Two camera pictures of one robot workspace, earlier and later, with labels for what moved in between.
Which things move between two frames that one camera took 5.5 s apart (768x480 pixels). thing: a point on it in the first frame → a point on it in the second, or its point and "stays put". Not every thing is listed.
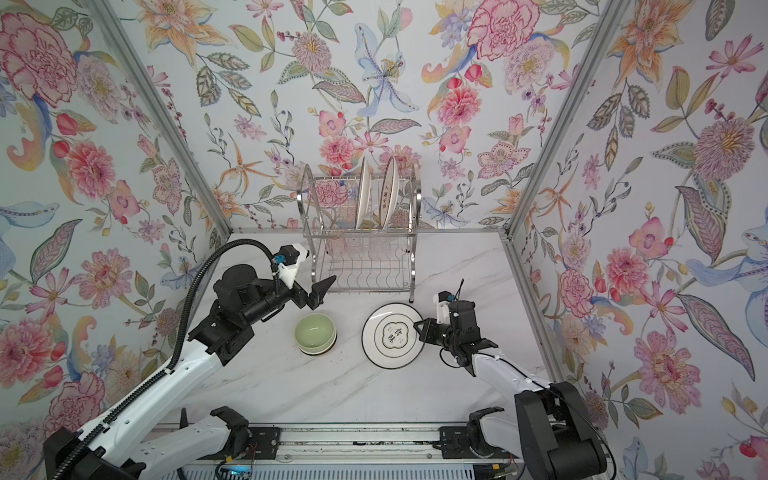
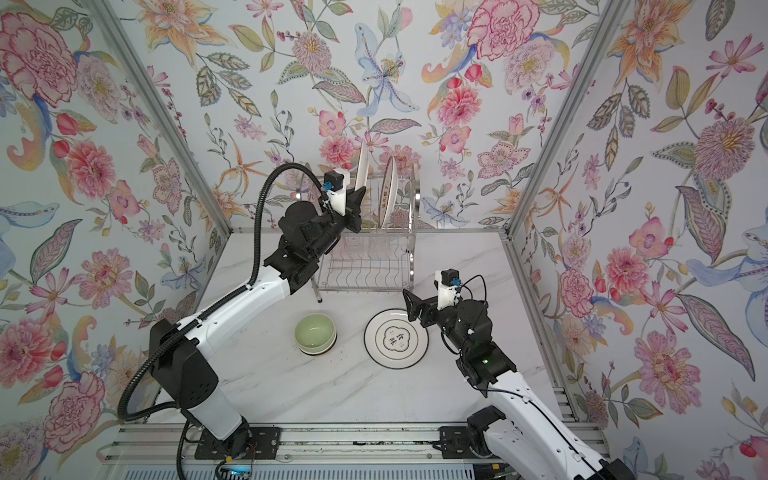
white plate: [389, 338] stays put
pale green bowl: [315, 334] stays put
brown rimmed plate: [389, 194] stays put
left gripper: [311, 299] → [352, 216]
